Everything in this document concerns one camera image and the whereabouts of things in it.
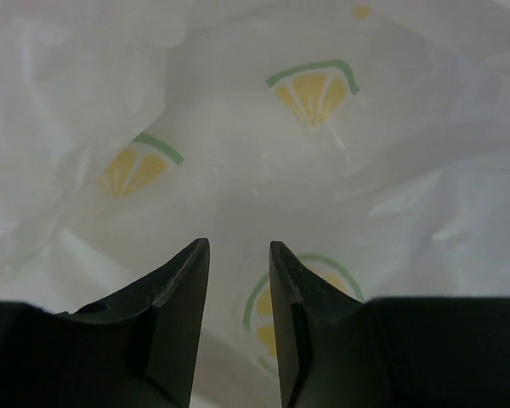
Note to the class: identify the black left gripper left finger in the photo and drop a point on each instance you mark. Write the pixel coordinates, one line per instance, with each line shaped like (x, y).
(134, 348)

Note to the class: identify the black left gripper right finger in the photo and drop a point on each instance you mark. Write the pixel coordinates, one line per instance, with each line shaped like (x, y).
(334, 351)

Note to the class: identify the white plastic bag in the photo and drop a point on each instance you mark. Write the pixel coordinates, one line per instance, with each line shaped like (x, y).
(371, 137)

